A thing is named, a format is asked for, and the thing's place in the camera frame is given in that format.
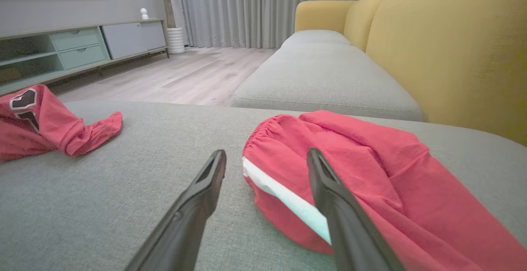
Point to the small white figurine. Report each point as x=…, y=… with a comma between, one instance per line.
x=144, y=14

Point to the green potted tree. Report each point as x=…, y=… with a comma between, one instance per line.
x=167, y=3

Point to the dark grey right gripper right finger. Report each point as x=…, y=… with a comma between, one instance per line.
x=350, y=230

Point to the yellow sofa end armrest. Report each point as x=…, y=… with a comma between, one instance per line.
x=321, y=15

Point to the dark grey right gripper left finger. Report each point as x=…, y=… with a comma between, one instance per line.
x=185, y=225

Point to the grey and green TV cabinet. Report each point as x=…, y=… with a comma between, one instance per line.
x=82, y=48

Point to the narrow yellow sofa back cushion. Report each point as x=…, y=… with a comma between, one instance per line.
x=362, y=19

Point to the red shorts with white stripe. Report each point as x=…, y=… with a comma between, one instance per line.
x=411, y=188

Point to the red cloth with white trim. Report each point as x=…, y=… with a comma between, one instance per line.
x=41, y=127

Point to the short grey sofa seat cushion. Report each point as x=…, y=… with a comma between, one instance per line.
x=315, y=37

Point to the white ribbed planter pot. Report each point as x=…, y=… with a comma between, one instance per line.
x=176, y=40

